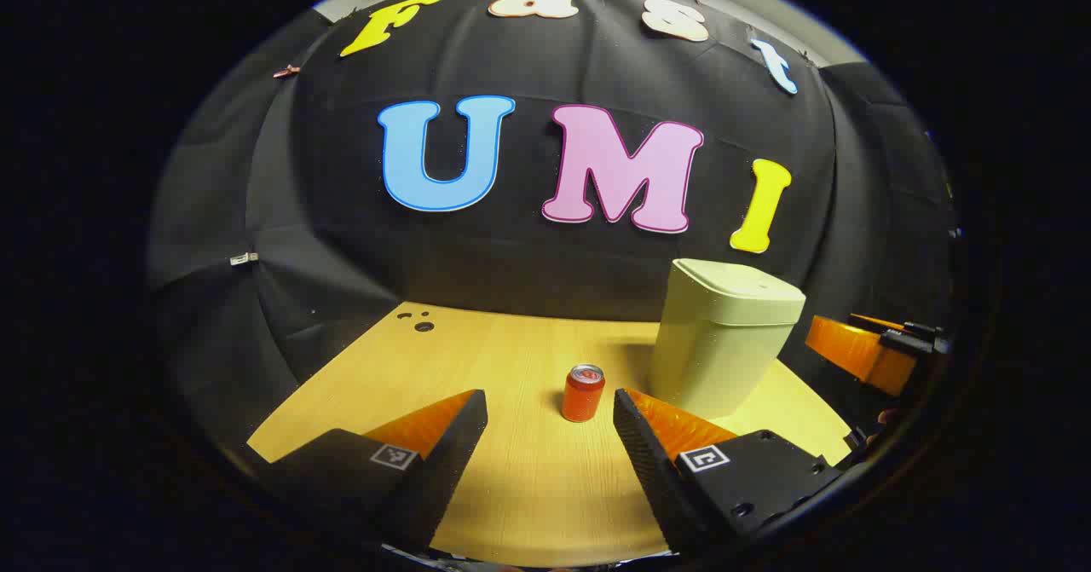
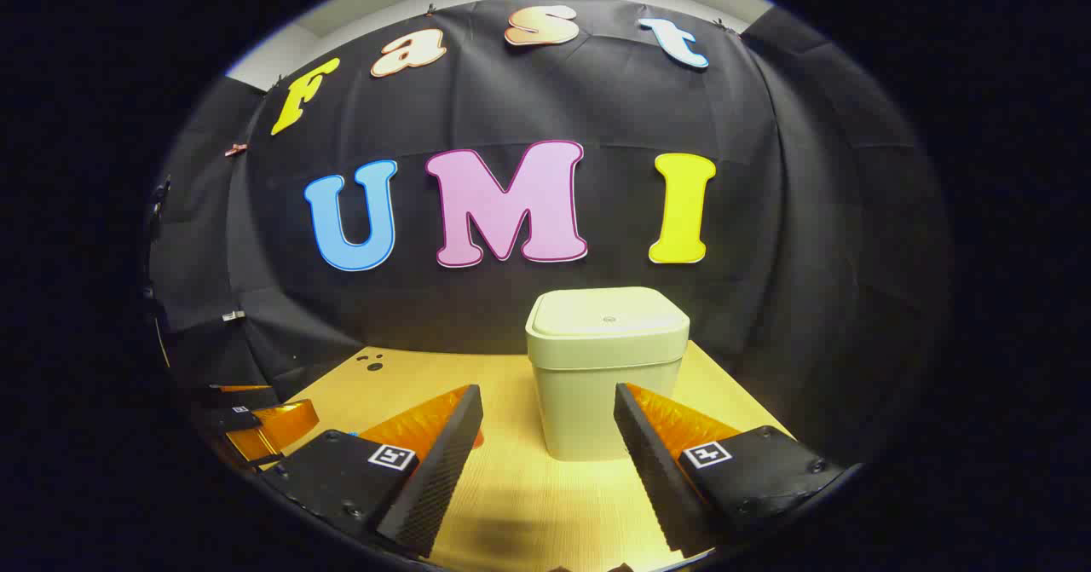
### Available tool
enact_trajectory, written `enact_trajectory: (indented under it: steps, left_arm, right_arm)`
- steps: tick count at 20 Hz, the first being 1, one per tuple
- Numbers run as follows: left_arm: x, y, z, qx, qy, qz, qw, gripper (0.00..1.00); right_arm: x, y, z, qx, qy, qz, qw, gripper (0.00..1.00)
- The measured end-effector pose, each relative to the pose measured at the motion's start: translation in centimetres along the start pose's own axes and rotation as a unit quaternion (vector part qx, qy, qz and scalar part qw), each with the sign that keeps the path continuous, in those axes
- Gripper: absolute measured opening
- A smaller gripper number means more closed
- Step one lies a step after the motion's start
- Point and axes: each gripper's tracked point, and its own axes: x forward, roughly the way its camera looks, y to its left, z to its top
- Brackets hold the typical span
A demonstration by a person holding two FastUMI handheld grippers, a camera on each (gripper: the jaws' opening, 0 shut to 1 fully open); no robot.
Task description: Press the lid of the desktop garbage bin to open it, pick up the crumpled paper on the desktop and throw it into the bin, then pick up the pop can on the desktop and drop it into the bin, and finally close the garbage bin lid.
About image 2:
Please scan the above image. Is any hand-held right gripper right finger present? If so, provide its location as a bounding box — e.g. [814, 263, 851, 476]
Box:
[613, 382, 846, 558]

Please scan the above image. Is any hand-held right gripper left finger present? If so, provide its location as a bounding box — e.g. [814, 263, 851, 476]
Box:
[256, 383, 485, 558]

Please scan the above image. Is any pale green desktop garbage bin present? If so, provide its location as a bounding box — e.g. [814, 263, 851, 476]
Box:
[525, 286, 691, 462]

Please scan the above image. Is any wooden desktop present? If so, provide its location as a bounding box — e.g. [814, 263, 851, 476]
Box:
[256, 342, 798, 572]

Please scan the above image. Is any black backdrop cloth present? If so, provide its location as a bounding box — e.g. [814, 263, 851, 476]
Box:
[145, 0, 951, 471]

